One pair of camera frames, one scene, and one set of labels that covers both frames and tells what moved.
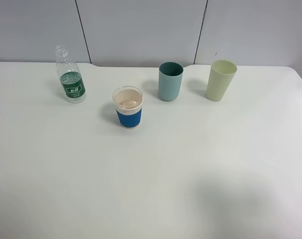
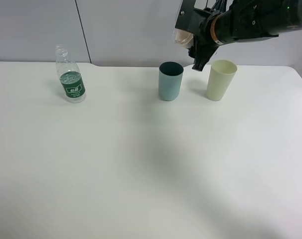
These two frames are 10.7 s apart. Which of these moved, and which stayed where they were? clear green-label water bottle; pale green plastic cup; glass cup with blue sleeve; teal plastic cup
Moved: glass cup with blue sleeve
Stayed: teal plastic cup; clear green-label water bottle; pale green plastic cup
